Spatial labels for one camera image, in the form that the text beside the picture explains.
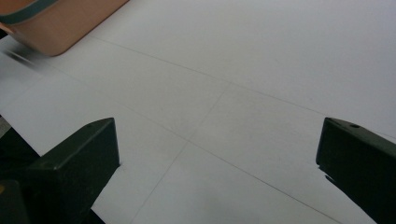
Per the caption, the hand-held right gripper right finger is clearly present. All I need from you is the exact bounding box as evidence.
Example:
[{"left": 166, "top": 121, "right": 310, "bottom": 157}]
[{"left": 316, "top": 117, "right": 396, "bottom": 224}]

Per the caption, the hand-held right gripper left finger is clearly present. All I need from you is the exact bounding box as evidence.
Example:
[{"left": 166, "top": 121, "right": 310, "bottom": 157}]
[{"left": 26, "top": 117, "right": 120, "bottom": 224}]

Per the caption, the orange plastic basket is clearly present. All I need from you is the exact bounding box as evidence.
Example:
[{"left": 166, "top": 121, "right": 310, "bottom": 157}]
[{"left": 0, "top": 0, "right": 130, "bottom": 58}]

